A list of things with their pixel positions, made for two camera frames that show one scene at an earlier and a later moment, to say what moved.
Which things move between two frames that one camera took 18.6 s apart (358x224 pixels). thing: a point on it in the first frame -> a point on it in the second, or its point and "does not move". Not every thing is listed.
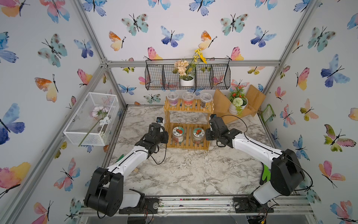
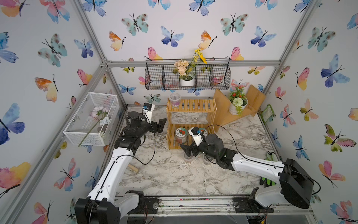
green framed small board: [267, 113] does not move
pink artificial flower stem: [99, 112] does not move
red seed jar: [188, 98] -> [187, 159]
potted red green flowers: [237, 101] does not move
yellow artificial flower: [198, 54] does not move
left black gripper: [165, 135] -> [160, 125]
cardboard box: [255, 99] does not move
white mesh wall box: [93, 122] does not move
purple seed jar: [172, 98] does not move
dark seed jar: [206, 99] -> [207, 160]
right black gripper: [208, 134] -> [188, 149]
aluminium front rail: [206, 205] does not move
